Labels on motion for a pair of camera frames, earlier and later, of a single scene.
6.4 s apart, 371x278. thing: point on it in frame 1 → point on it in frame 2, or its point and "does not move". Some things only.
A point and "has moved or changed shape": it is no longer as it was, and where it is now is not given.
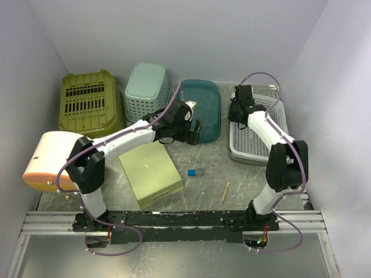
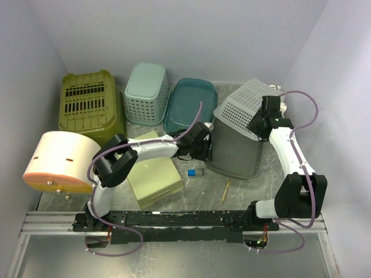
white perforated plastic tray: (247, 144) has moved or changed shape
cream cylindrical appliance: (53, 149) does not move
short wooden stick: (225, 191) does not move
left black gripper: (193, 137) → (206, 156)
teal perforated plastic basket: (147, 90) does not move
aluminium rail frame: (60, 223) does not move
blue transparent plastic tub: (206, 94) has moved or changed shape
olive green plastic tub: (91, 104) does not move
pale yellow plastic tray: (152, 173) does not move
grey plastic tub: (239, 161) has moved or changed shape
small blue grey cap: (195, 172) does not move
